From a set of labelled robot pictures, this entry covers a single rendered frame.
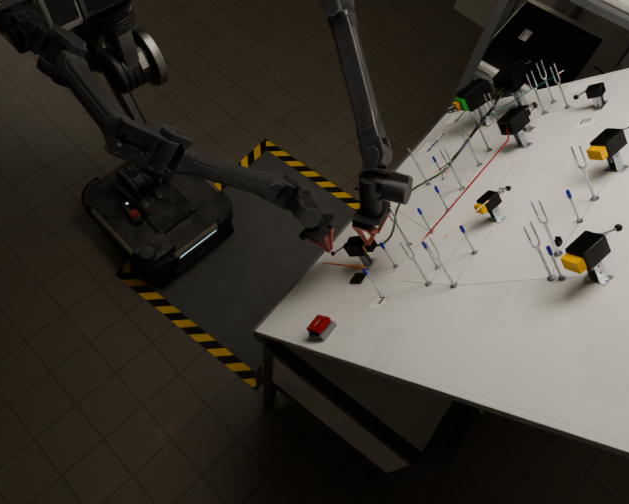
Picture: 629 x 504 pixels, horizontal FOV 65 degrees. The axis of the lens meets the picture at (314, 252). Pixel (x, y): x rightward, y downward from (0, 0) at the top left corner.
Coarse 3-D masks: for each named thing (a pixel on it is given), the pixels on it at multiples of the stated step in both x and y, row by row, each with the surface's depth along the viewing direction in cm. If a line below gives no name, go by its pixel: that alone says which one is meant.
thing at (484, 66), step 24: (504, 0) 158; (528, 0) 204; (576, 0) 145; (624, 0) 142; (576, 24) 199; (624, 24) 142; (480, 48) 174; (600, 48) 194; (624, 48) 195; (480, 72) 184; (600, 72) 187; (456, 96) 195; (504, 96) 182
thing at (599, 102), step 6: (594, 84) 135; (600, 84) 133; (588, 90) 134; (594, 90) 133; (600, 90) 132; (576, 96) 139; (588, 96) 136; (594, 96) 135; (600, 96) 134; (594, 102) 136; (600, 102) 135; (606, 102) 136; (594, 108) 137; (600, 108) 135
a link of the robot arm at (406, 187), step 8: (368, 152) 117; (376, 152) 116; (368, 160) 117; (376, 160) 116; (368, 168) 117; (376, 168) 117; (384, 168) 123; (392, 176) 117; (400, 176) 116; (408, 176) 116; (384, 184) 117; (392, 184) 116; (400, 184) 116; (408, 184) 116; (384, 192) 117; (392, 192) 116; (400, 192) 115; (408, 192) 118; (392, 200) 118; (400, 200) 116; (408, 200) 119
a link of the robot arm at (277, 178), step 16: (160, 128) 102; (176, 128) 105; (176, 160) 107; (192, 160) 107; (208, 160) 111; (224, 160) 117; (160, 176) 106; (208, 176) 113; (224, 176) 115; (240, 176) 118; (256, 176) 122; (272, 176) 128; (256, 192) 125; (272, 192) 128; (288, 192) 131
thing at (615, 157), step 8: (608, 128) 110; (624, 128) 110; (600, 136) 110; (608, 136) 108; (616, 136) 107; (624, 136) 108; (592, 144) 110; (600, 144) 108; (608, 144) 107; (616, 144) 108; (624, 144) 109; (608, 152) 108; (616, 152) 108; (608, 160) 112; (616, 160) 110; (608, 168) 114; (616, 168) 111; (624, 168) 110
